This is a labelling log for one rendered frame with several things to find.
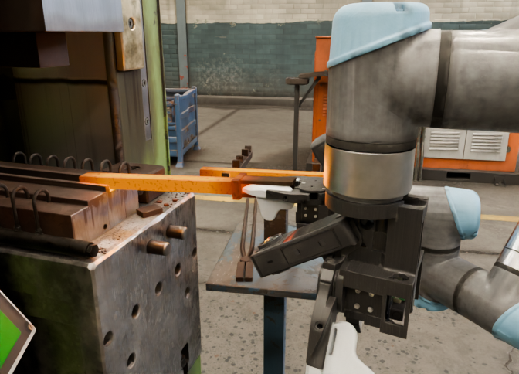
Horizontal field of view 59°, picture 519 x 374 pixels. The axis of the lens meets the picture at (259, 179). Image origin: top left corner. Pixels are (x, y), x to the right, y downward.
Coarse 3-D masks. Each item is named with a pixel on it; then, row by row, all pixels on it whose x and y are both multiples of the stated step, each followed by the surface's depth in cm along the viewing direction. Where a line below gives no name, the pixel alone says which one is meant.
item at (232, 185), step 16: (80, 176) 87; (96, 176) 86; (112, 176) 85; (128, 176) 85; (144, 176) 84; (160, 176) 83; (176, 176) 82; (192, 176) 82; (208, 176) 81; (240, 176) 78; (256, 176) 78; (272, 176) 77; (208, 192) 79; (224, 192) 78; (240, 192) 77
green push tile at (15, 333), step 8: (0, 312) 45; (0, 320) 44; (8, 320) 45; (0, 328) 44; (8, 328) 45; (16, 328) 46; (0, 336) 43; (8, 336) 44; (16, 336) 45; (0, 344) 43; (8, 344) 44; (0, 352) 42; (8, 352) 43; (0, 360) 42; (0, 368) 41
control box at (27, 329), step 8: (0, 296) 47; (0, 304) 47; (8, 304) 48; (8, 312) 47; (16, 312) 48; (16, 320) 48; (24, 320) 49; (24, 328) 48; (32, 328) 49; (24, 336) 47; (16, 344) 46; (24, 344) 47; (16, 352) 45; (8, 360) 44; (16, 360) 45; (8, 368) 43
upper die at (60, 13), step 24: (0, 0) 68; (24, 0) 67; (48, 0) 67; (72, 0) 72; (96, 0) 77; (120, 0) 83; (0, 24) 69; (24, 24) 68; (48, 24) 67; (72, 24) 72; (96, 24) 77; (120, 24) 84
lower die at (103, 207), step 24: (24, 168) 95; (48, 168) 98; (72, 168) 98; (0, 192) 85; (24, 192) 84; (72, 192) 84; (96, 192) 84; (120, 192) 89; (0, 216) 81; (24, 216) 79; (48, 216) 77; (72, 216) 76; (96, 216) 82; (120, 216) 90
